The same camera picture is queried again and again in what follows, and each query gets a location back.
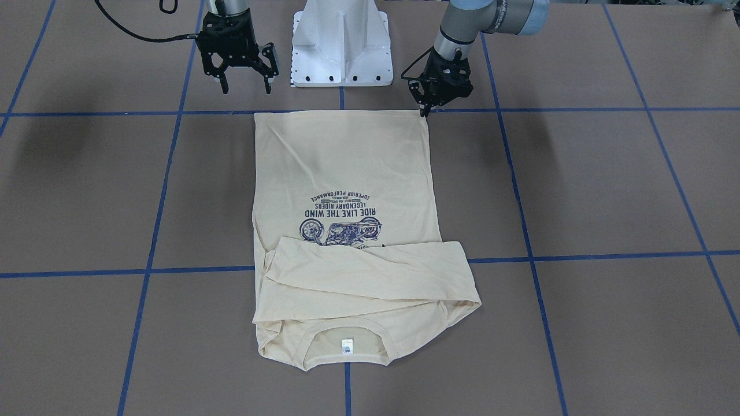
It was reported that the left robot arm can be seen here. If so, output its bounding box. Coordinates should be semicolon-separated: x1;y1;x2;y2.
401;1;549;117

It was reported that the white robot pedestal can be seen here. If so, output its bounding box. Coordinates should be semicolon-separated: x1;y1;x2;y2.
290;1;394;87

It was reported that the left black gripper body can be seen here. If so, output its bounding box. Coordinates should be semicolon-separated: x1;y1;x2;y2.
408;55;473;106

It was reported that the beige long sleeve shirt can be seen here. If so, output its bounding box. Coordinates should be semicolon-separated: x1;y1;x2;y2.
251;110;481;371

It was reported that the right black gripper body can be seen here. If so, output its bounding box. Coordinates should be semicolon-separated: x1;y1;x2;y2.
196;13;279;79

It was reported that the brown paper table cover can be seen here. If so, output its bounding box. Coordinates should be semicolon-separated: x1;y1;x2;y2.
1;1;738;415

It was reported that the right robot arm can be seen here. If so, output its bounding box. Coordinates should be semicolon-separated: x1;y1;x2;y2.
195;1;279;94

